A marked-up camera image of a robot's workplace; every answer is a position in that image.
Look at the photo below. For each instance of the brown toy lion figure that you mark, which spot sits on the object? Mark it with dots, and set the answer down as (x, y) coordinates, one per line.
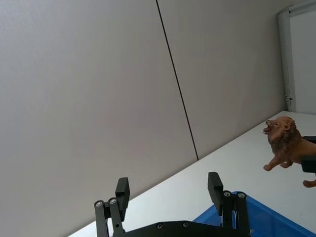
(286, 145)

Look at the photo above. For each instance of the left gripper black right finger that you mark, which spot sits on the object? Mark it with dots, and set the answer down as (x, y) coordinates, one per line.
(216, 195)

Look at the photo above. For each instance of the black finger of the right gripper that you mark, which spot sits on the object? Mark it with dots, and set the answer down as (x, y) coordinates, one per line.
(310, 139)
(309, 164)

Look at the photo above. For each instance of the white framed panel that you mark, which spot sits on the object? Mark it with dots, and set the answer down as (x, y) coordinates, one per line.
(300, 56)

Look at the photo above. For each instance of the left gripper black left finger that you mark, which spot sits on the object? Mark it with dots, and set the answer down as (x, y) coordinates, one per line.
(122, 197)

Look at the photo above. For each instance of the small silver latch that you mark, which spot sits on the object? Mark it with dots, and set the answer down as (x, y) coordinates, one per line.
(288, 98)

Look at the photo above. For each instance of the blue plastic bin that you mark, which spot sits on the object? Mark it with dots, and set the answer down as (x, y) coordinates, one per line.
(261, 222)

